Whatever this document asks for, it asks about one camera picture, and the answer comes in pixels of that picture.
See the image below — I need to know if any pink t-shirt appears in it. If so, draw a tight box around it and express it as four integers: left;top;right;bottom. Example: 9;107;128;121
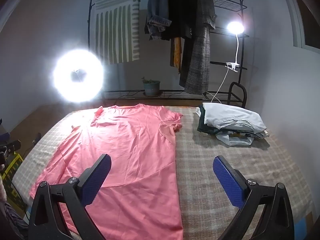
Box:
37;104;183;239

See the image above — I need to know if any black metal clothes rack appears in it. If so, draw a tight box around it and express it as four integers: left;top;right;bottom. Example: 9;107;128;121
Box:
87;0;250;108

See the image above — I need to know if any plaid beige bed blanket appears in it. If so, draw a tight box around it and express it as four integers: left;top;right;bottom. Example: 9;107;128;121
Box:
13;104;313;239

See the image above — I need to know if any light blue folded garment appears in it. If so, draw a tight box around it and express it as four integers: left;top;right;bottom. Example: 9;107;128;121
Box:
215;131;270;146

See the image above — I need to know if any white folded garment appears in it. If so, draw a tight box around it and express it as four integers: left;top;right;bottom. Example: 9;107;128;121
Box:
195;102;267;134

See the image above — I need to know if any yellow crate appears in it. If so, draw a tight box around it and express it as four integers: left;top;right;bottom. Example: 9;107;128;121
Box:
1;152;27;212

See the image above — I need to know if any potted plant green pot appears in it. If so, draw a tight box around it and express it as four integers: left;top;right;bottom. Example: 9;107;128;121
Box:
142;77;160;96

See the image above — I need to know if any grey plaid hanging coat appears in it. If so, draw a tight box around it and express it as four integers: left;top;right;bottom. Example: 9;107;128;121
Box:
180;0;216;95

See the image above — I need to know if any orange hanging garment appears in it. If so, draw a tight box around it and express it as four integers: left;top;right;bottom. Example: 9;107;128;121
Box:
170;37;182;73

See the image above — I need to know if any white clip lamp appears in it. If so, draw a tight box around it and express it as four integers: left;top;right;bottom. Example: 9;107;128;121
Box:
226;21;245;73

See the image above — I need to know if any blue denim jacket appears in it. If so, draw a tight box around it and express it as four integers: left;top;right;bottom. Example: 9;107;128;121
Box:
144;0;171;40

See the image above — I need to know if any ring light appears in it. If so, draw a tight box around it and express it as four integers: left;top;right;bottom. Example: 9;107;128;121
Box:
53;49;104;103

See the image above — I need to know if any green striped wall hanging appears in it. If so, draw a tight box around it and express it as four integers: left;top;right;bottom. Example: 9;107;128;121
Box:
91;0;140;64

